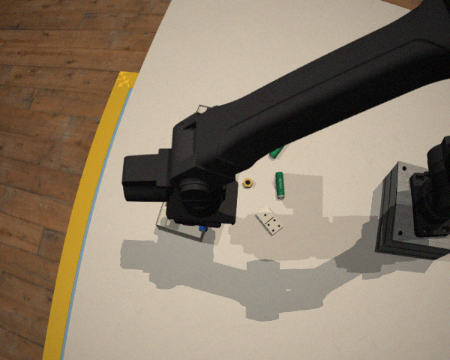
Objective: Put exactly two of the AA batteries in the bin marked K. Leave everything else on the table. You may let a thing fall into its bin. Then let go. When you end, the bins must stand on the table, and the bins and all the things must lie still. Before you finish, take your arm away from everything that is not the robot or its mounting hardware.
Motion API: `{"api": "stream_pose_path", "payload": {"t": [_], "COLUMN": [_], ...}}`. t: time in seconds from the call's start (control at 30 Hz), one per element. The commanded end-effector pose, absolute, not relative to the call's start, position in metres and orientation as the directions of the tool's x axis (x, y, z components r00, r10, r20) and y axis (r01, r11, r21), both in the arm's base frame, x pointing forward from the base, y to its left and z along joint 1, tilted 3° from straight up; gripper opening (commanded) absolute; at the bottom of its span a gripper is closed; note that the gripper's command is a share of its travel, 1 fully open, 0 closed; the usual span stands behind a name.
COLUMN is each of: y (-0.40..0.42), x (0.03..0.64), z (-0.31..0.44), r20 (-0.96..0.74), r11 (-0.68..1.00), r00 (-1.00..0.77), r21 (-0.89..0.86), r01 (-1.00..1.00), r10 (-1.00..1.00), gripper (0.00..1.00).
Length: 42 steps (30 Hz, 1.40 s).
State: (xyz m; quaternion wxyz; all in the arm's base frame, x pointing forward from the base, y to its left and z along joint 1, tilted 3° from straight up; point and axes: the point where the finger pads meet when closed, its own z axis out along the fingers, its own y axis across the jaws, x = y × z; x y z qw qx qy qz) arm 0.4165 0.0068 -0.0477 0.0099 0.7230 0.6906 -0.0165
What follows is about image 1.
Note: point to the white domino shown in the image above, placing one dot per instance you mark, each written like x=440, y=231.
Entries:
x=271, y=223

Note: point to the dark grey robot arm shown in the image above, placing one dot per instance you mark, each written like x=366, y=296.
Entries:
x=411, y=52

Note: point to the green aa battery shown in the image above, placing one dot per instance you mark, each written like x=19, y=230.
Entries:
x=280, y=185
x=275, y=153

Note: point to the brass hex nut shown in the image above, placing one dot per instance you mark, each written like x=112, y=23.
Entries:
x=247, y=183

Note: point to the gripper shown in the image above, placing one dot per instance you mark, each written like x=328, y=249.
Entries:
x=219, y=212

